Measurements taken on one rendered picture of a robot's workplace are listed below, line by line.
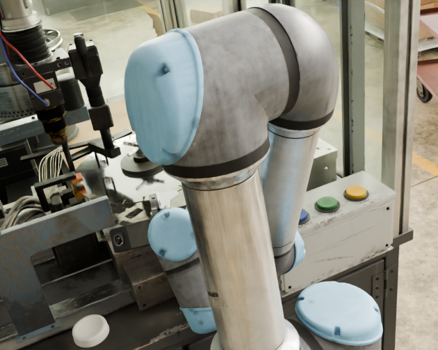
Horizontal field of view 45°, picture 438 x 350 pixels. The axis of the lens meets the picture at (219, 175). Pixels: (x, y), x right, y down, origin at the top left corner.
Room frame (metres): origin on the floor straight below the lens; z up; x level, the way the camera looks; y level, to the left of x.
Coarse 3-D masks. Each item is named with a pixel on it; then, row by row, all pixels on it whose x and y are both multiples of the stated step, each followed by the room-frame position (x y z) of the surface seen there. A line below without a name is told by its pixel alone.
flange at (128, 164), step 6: (126, 156) 1.11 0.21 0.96; (132, 156) 1.11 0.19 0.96; (138, 156) 1.07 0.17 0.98; (144, 156) 1.07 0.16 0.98; (120, 162) 1.09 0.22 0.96; (126, 162) 1.08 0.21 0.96; (132, 162) 1.07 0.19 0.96; (138, 162) 1.07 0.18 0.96; (144, 162) 1.06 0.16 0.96; (150, 162) 1.06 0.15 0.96; (126, 168) 1.06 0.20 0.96; (132, 168) 1.05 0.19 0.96; (138, 168) 1.05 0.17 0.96; (144, 168) 1.04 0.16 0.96; (150, 168) 1.04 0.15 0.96; (156, 168) 1.04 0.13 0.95; (132, 174) 1.04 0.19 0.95; (138, 174) 1.03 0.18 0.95
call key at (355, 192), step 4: (348, 188) 0.91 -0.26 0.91; (352, 188) 0.91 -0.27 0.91; (356, 188) 0.91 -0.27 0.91; (360, 188) 0.90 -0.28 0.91; (364, 188) 0.90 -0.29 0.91; (348, 192) 0.90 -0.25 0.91; (352, 192) 0.89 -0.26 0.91; (356, 192) 0.89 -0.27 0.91; (360, 192) 0.89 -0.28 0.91; (364, 192) 0.89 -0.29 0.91; (348, 196) 0.89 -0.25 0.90; (352, 196) 0.88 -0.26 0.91; (356, 196) 0.88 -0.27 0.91; (360, 196) 0.88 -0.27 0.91; (364, 196) 0.88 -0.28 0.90
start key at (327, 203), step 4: (320, 200) 0.89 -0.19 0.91; (324, 200) 0.88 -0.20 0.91; (328, 200) 0.88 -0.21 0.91; (332, 200) 0.88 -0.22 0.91; (320, 204) 0.87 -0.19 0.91; (324, 204) 0.87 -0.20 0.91; (328, 204) 0.87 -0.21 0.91; (332, 204) 0.86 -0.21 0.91; (336, 204) 0.87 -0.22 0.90; (320, 208) 0.87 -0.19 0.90; (324, 208) 0.86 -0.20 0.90; (328, 208) 0.86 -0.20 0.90; (332, 208) 0.86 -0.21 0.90
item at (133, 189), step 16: (112, 160) 1.12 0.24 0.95; (96, 176) 1.06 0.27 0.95; (112, 176) 1.05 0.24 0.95; (128, 176) 1.03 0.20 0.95; (144, 176) 1.02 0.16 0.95; (160, 176) 1.01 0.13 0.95; (80, 192) 1.00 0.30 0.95; (96, 192) 0.99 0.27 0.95; (112, 192) 0.98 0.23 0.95; (128, 192) 0.97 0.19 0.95; (144, 192) 0.95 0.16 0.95
